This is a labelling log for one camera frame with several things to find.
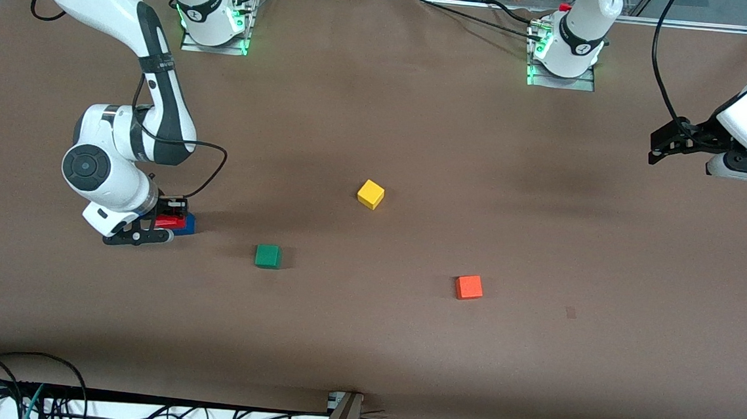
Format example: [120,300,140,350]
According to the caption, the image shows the brown table cover sheet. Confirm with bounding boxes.
[0,0,747,419]

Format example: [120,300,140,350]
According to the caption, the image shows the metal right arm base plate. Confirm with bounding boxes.
[181,0,253,57]

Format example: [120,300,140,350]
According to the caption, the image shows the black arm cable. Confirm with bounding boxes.
[18,0,239,204]
[646,0,702,139]

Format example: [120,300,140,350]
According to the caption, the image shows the orange wooden cube block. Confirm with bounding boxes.
[454,274,485,302]

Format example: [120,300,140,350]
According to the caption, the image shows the green wooden cube block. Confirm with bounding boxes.
[254,243,282,270]

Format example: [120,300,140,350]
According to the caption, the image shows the teal cable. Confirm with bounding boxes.
[21,382,47,419]

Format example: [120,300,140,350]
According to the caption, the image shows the yellow wooden cube block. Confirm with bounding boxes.
[356,178,386,212]

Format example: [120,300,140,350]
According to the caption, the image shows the black base cable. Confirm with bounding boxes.
[415,0,546,42]
[485,0,543,28]

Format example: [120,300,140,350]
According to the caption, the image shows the aluminium frame rail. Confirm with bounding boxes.
[623,15,747,34]

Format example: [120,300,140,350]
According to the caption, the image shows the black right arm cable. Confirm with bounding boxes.
[18,0,239,204]

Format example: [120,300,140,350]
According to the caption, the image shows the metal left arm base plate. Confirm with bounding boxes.
[525,23,601,92]

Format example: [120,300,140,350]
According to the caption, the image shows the blue wooden cube block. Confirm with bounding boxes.
[171,211,197,236]

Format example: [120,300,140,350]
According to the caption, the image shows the black looped cable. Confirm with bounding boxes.
[0,349,92,419]

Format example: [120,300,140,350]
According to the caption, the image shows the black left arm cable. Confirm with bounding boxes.
[646,0,702,139]

